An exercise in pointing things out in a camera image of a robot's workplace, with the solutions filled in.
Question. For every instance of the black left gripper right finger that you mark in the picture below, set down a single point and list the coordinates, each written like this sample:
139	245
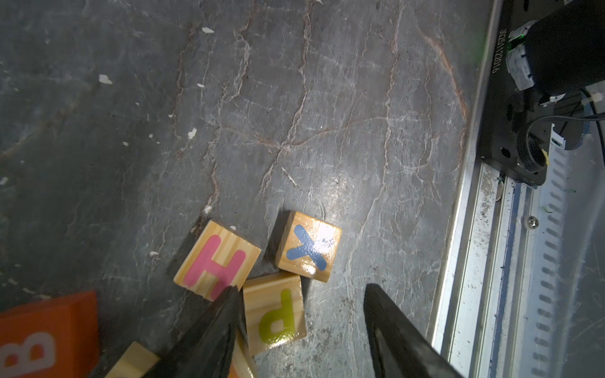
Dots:
397	348

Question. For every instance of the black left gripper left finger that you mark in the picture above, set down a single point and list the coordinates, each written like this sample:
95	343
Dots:
206	349

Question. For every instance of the wooden block green P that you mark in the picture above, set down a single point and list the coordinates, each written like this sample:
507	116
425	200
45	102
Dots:
274	311

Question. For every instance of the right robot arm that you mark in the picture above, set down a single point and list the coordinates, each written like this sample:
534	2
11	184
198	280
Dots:
562	52

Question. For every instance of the plain wooden block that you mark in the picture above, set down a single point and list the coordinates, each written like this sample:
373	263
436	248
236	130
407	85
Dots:
134	363

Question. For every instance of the wooden block pink H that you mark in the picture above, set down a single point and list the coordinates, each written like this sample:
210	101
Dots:
218	260

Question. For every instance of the wooden block blue X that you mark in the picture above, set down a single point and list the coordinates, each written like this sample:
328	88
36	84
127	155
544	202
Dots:
308	247

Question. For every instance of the red block white B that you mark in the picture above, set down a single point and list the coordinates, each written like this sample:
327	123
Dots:
51	338

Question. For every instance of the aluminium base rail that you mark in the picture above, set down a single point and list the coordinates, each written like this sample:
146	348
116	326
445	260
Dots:
521	292

